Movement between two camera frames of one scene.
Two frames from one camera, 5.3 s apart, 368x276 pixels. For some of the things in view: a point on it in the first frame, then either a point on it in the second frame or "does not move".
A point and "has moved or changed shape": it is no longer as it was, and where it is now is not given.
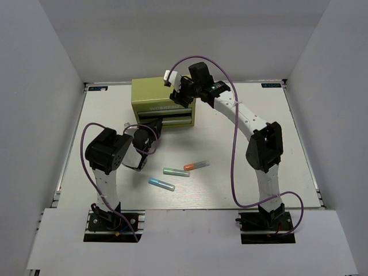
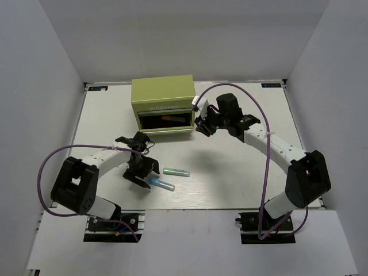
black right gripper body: (188, 92) to (211, 122)
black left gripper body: (152, 136) to (140, 168)
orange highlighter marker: (196, 165) to (170, 118)
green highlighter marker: (175, 172) does not move
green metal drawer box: (150, 100) has moved or changed shape
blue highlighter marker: (164, 184) does not move
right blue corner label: (271, 85) does not move
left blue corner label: (98, 88) does not move
